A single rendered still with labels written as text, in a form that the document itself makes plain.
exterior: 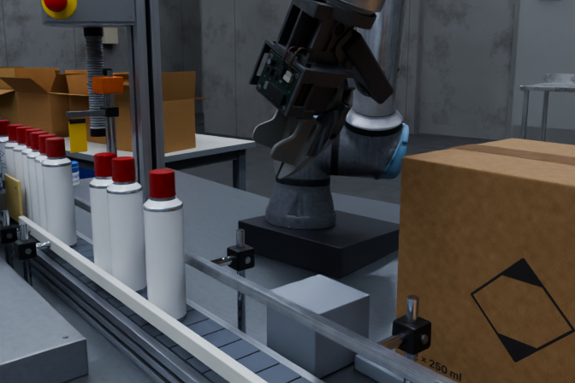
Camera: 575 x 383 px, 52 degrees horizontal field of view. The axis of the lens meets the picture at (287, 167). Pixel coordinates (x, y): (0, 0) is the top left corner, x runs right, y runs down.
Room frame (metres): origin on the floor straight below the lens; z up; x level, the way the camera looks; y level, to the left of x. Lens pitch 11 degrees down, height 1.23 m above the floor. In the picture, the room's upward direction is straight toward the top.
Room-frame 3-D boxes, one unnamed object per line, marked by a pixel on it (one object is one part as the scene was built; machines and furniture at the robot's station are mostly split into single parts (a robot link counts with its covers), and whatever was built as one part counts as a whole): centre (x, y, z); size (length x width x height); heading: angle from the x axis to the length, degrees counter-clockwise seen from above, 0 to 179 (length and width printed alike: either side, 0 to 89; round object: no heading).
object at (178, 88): (2.89, 0.67, 0.97); 0.51 x 0.42 x 0.37; 146
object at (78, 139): (1.03, 0.37, 1.09); 0.03 x 0.01 x 0.06; 130
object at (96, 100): (1.17, 0.38, 1.18); 0.04 x 0.04 x 0.21
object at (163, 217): (0.76, 0.16, 0.98); 0.05 x 0.05 x 0.20
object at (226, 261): (0.77, 0.08, 0.91); 0.07 x 0.03 x 0.17; 130
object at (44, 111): (3.38, 1.32, 0.97); 0.45 x 0.44 x 0.37; 143
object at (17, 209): (1.19, 0.57, 0.94); 0.10 x 0.01 x 0.09; 40
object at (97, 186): (0.89, 0.28, 0.98); 0.05 x 0.05 x 0.20
